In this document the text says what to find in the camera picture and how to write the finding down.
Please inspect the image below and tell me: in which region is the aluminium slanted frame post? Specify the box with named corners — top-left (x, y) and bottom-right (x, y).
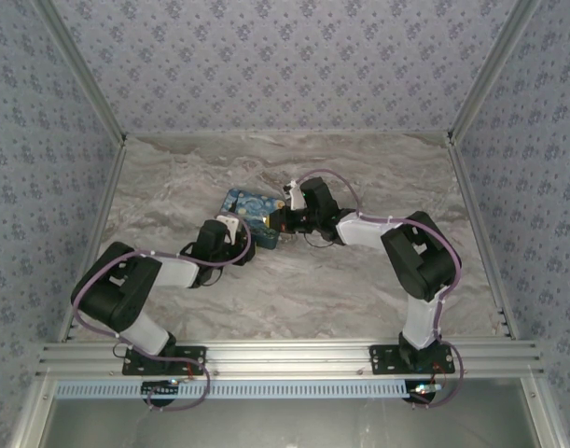
top-left (446, 0), bottom-right (543, 144)
top-left (35, 0), bottom-right (128, 144)

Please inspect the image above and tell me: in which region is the aluminium table side rail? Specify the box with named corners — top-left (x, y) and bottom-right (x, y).
top-left (59, 138), bottom-right (128, 343)
top-left (446, 134), bottom-right (520, 341)

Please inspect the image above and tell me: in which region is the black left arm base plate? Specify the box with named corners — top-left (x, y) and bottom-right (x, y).
top-left (121, 345), bottom-right (207, 376)

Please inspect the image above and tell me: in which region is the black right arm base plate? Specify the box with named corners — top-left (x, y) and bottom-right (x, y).
top-left (368, 343), bottom-right (456, 376)

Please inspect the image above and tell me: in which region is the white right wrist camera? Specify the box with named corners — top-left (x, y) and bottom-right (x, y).
top-left (283, 179), bottom-right (307, 212)

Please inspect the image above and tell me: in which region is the black controller board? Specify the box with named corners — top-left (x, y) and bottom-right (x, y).
top-left (141, 380), bottom-right (181, 406)
top-left (405, 380), bottom-right (442, 405)

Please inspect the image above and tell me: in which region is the starry night print box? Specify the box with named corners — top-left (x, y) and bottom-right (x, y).
top-left (215, 188), bottom-right (285, 252)

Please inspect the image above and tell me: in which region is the light blue slotted cable duct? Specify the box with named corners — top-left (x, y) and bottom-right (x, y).
top-left (54, 378), bottom-right (410, 401)

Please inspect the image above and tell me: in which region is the aluminium mounting rail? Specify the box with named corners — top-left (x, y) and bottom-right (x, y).
top-left (35, 340), bottom-right (546, 380)

